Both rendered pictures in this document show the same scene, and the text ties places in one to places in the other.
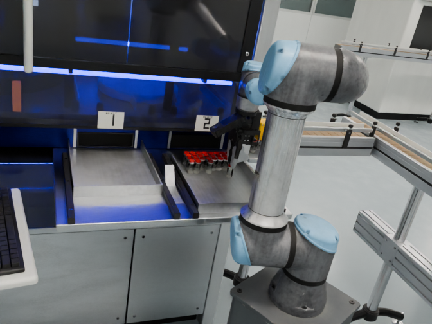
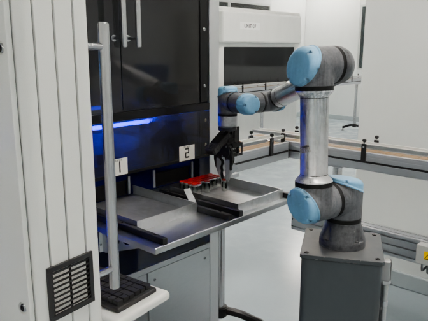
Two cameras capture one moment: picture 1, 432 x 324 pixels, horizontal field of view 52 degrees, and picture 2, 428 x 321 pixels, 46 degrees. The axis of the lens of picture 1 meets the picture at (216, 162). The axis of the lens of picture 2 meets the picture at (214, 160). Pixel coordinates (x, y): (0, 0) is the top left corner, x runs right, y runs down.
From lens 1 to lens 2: 0.85 m
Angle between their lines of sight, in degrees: 26
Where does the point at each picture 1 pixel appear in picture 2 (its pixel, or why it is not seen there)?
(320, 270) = (360, 209)
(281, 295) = (338, 241)
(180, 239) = (182, 272)
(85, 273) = not seen: outside the picture
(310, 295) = (358, 231)
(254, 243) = (320, 199)
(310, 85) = (332, 71)
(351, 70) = (349, 56)
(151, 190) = (190, 210)
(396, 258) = not seen: hidden behind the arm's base
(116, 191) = (166, 218)
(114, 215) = (186, 231)
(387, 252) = not seen: hidden behind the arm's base
